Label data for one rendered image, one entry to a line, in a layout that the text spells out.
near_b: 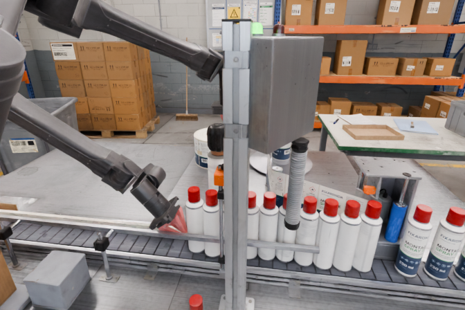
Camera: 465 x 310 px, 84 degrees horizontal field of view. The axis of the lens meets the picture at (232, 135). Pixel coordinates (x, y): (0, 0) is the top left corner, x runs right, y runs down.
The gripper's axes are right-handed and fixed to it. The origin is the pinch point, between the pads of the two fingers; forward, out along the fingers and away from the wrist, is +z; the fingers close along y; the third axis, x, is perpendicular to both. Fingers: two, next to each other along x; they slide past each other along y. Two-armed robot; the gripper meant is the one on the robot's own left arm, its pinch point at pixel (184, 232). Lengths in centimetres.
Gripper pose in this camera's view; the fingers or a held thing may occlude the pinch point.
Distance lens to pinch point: 82.8
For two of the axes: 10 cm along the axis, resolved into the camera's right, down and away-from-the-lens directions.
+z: 6.2, 7.6, 2.1
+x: -7.7, 5.4, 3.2
